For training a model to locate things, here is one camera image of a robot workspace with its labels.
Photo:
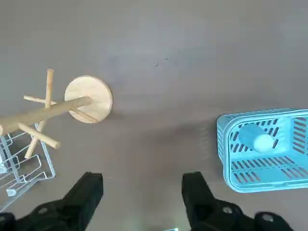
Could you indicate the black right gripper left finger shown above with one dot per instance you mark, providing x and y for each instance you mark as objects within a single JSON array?
[{"x": 79, "y": 202}]

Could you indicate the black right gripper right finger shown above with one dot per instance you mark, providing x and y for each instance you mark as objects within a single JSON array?
[{"x": 199, "y": 199}]

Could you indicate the blue plastic cup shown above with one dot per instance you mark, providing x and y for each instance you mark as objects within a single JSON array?
[{"x": 262, "y": 143}]

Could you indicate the blue plastic basket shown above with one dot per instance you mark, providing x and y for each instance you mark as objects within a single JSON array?
[{"x": 250, "y": 185}]

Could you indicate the wooden cup rack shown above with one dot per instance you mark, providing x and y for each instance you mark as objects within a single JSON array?
[{"x": 93, "y": 106}]

